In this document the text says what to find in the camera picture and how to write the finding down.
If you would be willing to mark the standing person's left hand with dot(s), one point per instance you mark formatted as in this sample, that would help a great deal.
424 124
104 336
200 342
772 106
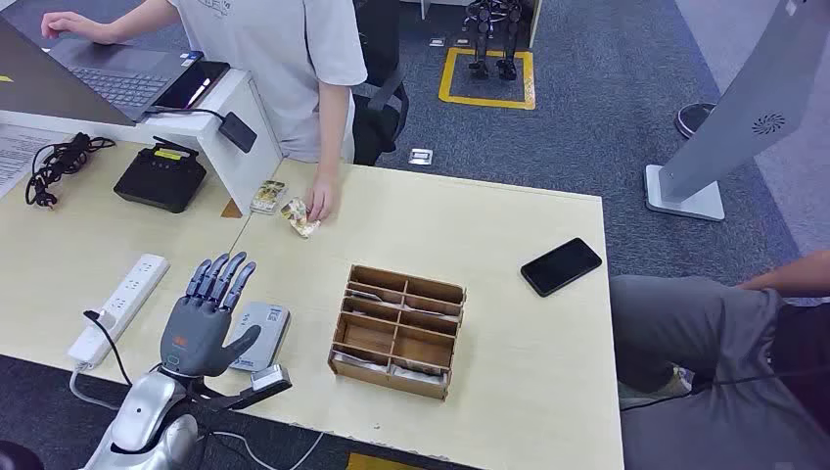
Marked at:
321 198

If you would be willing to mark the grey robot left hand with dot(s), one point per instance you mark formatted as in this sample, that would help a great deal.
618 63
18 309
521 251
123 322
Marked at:
194 331

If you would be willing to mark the standing person's right hand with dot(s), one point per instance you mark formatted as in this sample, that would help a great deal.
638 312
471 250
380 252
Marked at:
71 24

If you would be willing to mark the wooden compartment organizer box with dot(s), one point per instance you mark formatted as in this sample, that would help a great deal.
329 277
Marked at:
395 337

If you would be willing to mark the seated person's forearm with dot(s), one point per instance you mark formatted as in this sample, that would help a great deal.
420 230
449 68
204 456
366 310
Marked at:
791 276

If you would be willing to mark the standing person's left forearm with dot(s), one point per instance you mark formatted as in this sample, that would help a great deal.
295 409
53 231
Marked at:
332 130

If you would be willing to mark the standing person's right forearm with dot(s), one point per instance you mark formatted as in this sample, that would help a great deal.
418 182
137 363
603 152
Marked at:
136 19

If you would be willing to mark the grey card reader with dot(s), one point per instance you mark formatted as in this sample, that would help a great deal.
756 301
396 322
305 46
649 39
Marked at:
266 331

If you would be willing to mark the white key card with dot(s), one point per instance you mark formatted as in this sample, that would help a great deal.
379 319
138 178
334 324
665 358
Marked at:
441 314
363 296
415 375
353 363

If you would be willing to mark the standing person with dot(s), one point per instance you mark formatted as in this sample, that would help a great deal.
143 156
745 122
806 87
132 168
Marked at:
272 65

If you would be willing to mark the seated person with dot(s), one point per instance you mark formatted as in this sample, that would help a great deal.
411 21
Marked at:
700 324

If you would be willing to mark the dark grey laptop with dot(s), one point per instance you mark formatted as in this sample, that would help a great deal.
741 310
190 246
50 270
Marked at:
110 78

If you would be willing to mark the white desk shelf riser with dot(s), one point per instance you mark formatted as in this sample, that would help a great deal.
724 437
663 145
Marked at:
259 162

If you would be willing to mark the white power strip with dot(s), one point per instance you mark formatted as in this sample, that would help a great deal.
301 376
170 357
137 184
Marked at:
123 305

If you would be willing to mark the black office chair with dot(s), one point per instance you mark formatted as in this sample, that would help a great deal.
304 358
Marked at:
376 123

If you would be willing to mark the black power adapter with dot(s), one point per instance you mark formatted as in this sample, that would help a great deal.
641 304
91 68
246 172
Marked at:
238 131

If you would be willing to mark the silver floor socket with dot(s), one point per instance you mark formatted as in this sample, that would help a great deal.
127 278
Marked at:
421 156

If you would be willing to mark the black glossy phone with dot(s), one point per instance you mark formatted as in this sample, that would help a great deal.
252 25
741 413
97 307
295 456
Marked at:
191 84

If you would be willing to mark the printed paper sheet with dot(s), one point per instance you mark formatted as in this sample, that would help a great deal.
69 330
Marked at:
16 155

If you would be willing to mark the black remote controller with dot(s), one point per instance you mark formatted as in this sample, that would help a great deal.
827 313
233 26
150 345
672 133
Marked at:
159 178

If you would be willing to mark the black round object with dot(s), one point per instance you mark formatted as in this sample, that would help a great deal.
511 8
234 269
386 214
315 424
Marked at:
16 457

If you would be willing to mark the yellow floor tape strip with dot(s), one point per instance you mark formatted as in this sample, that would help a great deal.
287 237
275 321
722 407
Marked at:
376 462

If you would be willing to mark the black humanoid robot legs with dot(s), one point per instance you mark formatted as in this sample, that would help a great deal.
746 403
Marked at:
483 39

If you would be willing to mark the yellow floor tape square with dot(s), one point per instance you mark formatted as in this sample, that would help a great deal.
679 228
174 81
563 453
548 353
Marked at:
528 78

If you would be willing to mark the black smartphone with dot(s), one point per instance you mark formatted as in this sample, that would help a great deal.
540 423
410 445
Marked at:
561 266

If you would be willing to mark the round black floor base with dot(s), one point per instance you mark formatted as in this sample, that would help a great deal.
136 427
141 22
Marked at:
692 120

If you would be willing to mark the teal sneaker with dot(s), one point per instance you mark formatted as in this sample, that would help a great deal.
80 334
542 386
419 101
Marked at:
668 386

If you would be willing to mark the grey kiosk stand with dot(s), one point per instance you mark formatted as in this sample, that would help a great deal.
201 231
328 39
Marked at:
746 97

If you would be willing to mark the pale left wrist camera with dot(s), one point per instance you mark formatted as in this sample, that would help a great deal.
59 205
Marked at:
269 379

